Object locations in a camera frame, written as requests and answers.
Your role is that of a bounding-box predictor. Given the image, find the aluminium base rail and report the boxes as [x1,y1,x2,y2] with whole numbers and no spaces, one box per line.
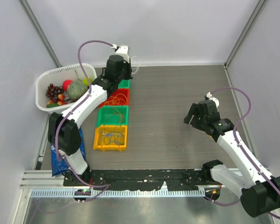
[20,167,271,187]

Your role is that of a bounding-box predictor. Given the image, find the right aluminium frame post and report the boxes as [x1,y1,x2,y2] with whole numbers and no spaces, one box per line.
[225,0,269,67]

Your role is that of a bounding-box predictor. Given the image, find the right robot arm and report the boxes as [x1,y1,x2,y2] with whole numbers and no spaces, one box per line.
[183,98,280,217]

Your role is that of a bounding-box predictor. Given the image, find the small toy fruits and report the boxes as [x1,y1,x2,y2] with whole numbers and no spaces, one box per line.
[46,94,70,108]

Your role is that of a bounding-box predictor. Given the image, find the blue Doritos bag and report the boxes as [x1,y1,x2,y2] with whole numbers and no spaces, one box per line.
[50,128,88,176]

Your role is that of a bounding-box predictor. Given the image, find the yellow bin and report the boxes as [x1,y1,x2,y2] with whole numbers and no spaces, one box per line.
[93,125,128,152]

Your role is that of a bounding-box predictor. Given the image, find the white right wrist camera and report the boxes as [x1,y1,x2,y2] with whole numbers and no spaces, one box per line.
[205,92,220,108]

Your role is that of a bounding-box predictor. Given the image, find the red toy apple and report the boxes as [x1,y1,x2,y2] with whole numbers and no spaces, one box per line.
[62,79,73,91]

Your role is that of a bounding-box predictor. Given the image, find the far green bin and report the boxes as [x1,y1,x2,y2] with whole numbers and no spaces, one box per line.
[118,80,130,89]

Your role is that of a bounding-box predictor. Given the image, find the green bin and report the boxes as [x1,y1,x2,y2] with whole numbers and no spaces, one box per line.
[96,106,129,127]
[118,80,130,89]

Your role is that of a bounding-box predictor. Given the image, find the near green bin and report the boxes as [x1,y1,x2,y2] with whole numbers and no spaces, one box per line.
[96,106,129,127]

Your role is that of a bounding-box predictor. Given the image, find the white wire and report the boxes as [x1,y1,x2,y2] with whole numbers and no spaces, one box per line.
[130,56,140,77]

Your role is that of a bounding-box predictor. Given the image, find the white slotted cable duct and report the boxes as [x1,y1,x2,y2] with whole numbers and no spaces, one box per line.
[30,189,206,198]

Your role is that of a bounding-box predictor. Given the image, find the red bin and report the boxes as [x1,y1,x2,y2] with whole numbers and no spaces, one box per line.
[99,89,130,108]

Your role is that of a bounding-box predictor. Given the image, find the green toy melon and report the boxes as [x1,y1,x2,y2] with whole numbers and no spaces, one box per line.
[67,79,88,100]

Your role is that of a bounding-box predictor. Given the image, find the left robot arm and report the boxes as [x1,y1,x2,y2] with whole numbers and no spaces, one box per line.
[48,53,132,186]

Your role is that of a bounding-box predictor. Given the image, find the dark red toy grapes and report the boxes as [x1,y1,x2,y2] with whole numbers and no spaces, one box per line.
[45,84,64,99]

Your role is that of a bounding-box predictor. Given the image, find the left aluminium frame post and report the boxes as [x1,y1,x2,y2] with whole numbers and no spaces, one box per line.
[18,0,62,68]

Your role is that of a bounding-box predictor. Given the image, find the yellow toy pear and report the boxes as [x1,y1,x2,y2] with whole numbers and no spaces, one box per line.
[82,76,93,86]

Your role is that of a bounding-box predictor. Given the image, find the aluminium frame post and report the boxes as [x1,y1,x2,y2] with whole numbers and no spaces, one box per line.
[18,0,62,68]
[225,0,269,67]

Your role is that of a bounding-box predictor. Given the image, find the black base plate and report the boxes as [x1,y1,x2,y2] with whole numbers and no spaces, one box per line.
[63,168,231,191]

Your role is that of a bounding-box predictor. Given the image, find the white plastic basket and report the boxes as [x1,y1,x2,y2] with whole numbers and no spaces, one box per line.
[35,63,85,114]

